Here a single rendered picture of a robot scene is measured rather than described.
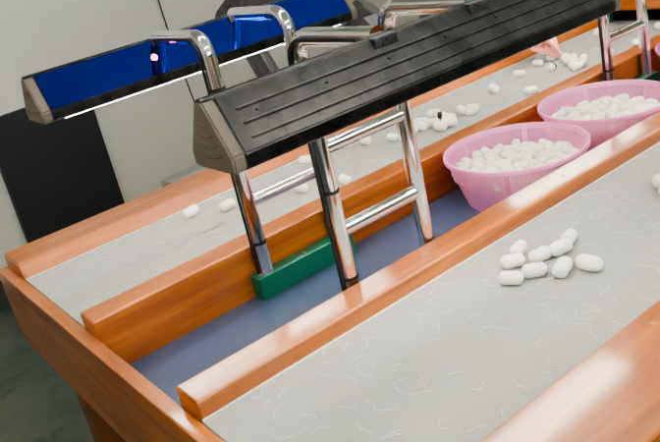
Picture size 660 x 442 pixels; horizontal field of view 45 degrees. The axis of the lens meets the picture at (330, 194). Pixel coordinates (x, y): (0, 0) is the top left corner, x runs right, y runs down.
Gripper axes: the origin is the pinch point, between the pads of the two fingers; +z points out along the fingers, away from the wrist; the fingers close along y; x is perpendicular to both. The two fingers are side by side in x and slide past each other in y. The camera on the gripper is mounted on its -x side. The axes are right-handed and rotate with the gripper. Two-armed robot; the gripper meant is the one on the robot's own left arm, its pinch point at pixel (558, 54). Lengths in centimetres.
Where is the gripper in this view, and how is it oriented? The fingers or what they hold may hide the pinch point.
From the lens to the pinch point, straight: 217.8
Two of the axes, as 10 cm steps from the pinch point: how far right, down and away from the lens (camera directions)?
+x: -2.4, 5.9, 7.7
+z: 6.0, 7.1, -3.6
